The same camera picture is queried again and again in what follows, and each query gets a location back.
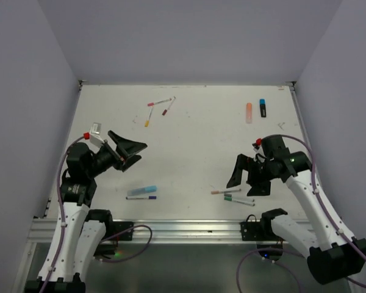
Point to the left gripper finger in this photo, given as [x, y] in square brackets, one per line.
[129, 162]
[124, 147]

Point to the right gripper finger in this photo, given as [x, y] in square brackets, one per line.
[260, 189]
[241, 165]

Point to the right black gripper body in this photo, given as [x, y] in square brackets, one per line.
[259, 172]

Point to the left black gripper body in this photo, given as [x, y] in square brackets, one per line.
[105, 159]

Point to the yellow cap thin pen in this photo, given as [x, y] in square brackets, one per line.
[149, 116]

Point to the light blue highlighter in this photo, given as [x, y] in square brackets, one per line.
[141, 191]

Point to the orange highlighter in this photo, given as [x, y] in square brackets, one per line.
[249, 113]

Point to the black blue cap highlighter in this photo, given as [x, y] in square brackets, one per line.
[263, 109]

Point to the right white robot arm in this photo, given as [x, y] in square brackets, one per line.
[331, 250]

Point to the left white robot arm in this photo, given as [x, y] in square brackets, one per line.
[64, 270]

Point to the grey cap thin pen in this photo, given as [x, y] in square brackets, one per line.
[239, 198]

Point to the green cap thin pen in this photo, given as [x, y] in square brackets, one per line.
[248, 203]

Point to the purple cap thin pen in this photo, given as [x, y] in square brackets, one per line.
[142, 197]

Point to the orange cap thin pen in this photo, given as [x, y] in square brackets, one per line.
[229, 191]

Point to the pink cap thin pen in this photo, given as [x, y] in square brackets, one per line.
[152, 104]

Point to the dark red cap thin pen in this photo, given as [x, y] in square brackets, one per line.
[169, 106]

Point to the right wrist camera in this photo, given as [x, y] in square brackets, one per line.
[257, 145]

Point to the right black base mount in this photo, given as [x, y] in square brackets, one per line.
[254, 230]

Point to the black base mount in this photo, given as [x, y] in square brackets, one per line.
[109, 248]
[254, 230]

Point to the aluminium front rail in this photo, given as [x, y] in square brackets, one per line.
[186, 230]

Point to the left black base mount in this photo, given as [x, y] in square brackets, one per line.
[109, 248]

